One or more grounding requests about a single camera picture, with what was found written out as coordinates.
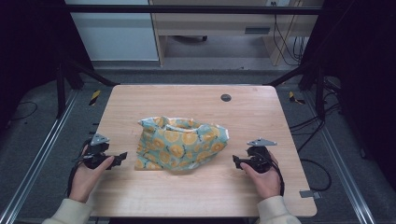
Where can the person's right hand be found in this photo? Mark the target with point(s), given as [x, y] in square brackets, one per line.
[266, 183]

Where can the grey metal table bracket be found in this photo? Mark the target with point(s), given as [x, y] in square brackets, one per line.
[309, 194]

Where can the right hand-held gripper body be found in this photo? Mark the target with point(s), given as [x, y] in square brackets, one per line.
[259, 158]

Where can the teal orange-print cloth bag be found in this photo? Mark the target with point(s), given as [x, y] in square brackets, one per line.
[182, 144]

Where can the grey round table grommet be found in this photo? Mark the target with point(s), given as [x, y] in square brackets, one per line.
[226, 97]

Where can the person's left hand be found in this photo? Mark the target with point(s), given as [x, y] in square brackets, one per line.
[84, 182]

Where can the black horizontal frame bar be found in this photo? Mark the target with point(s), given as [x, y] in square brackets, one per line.
[186, 9]

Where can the black metal stand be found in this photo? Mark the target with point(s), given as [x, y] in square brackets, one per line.
[60, 90]
[319, 93]

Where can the dark curtain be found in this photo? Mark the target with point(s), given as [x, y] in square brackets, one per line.
[28, 46]
[361, 77]

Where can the aluminium floor rail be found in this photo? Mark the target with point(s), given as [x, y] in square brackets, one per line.
[40, 155]
[341, 161]

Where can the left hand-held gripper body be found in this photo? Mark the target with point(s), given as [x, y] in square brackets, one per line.
[97, 152]

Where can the yellow black floor tape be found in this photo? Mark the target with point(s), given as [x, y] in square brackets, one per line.
[294, 98]

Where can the white cabinet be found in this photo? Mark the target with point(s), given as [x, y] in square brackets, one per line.
[115, 37]

